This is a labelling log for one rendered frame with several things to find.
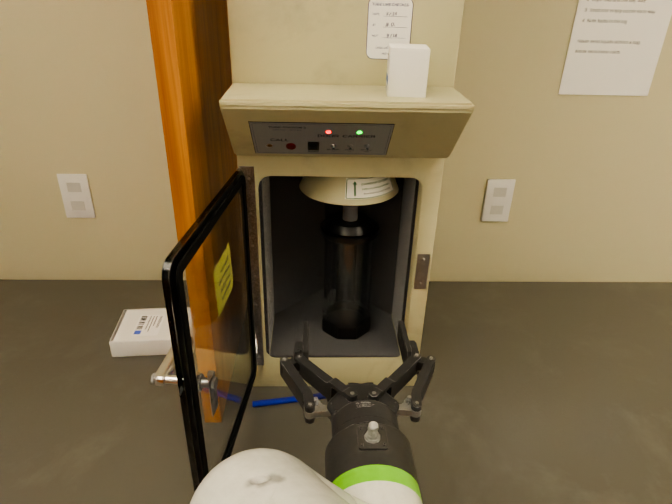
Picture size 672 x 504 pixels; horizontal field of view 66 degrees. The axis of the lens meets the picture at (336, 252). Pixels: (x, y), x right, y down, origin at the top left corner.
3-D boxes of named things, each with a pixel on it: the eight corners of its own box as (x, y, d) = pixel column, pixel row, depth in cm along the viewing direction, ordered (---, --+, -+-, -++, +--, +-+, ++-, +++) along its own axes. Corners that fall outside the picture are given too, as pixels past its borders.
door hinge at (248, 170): (250, 365, 98) (237, 165, 80) (264, 365, 98) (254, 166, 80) (249, 370, 96) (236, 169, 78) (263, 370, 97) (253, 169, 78)
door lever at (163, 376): (215, 348, 72) (213, 333, 71) (192, 397, 63) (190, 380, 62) (177, 345, 72) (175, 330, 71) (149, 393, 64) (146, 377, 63)
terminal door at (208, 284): (256, 372, 97) (243, 167, 78) (204, 524, 70) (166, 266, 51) (251, 372, 97) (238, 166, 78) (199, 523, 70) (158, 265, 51)
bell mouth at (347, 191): (300, 170, 100) (300, 142, 97) (391, 171, 101) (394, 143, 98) (297, 205, 84) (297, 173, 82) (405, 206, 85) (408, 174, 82)
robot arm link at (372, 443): (325, 532, 53) (414, 530, 53) (327, 452, 47) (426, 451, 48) (323, 481, 58) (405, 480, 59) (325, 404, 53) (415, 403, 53)
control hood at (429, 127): (235, 150, 78) (230, 82, 74) (446, 153, 80) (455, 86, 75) (223, 176, 68) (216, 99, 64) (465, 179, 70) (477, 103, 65)
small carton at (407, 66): (385, 89, 72) (388, 43, 69) (421, 90, 72) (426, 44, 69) (386, 96, 67) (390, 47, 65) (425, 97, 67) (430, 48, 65)
